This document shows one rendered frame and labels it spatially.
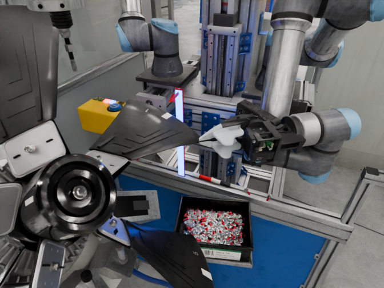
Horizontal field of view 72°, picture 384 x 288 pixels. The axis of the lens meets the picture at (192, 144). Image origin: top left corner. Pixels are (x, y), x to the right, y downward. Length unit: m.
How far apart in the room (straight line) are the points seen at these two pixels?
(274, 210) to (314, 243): 0.19
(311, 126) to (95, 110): 0.67
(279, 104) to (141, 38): 0.72
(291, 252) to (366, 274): 0.94
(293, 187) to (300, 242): 1.26
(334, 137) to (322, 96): 1.61
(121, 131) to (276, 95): 0.37
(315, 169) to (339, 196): 1.63
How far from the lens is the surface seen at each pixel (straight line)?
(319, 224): 0.93
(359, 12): 0.74
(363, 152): 2.51
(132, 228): 0.54
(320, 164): 0.71
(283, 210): 0.91
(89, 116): 0.98
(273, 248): 1.09
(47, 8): 0.39
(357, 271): 1.97
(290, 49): 0.69
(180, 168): 0.93
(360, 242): 2.11
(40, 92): 0.50
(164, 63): 1.25
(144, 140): 0.57
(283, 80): 0.68
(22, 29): 0.57
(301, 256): 1.10
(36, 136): 0.49
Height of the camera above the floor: 1.50
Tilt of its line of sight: 36 degrees down
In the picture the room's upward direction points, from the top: straight up
